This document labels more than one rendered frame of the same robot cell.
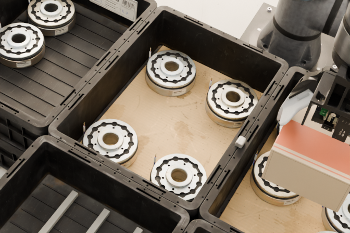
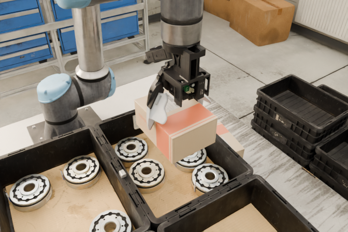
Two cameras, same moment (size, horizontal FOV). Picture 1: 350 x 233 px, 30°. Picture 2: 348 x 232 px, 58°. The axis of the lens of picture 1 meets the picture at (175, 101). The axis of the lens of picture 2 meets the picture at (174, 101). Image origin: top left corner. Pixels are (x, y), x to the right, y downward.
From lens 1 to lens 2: 47 cm
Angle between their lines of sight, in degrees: 41
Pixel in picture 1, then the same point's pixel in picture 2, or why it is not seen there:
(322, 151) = (188, 118)
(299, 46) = (74, 124)
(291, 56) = not seen: hidden behind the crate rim
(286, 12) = (55, 111)
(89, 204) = not seen: outside the picture
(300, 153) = (183, 128)
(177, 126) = (70, 211)
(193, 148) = (93, 210)
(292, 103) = (155, 110)
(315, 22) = (74, 103)
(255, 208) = (156, 199)
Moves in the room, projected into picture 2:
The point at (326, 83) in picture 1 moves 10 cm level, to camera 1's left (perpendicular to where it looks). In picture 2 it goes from (173, 74) to (139, 100)
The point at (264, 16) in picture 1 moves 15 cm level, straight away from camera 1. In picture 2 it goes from (35, 131) to (18, 114)
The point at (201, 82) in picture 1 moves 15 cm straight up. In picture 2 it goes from (53, 180) to (39, 143)
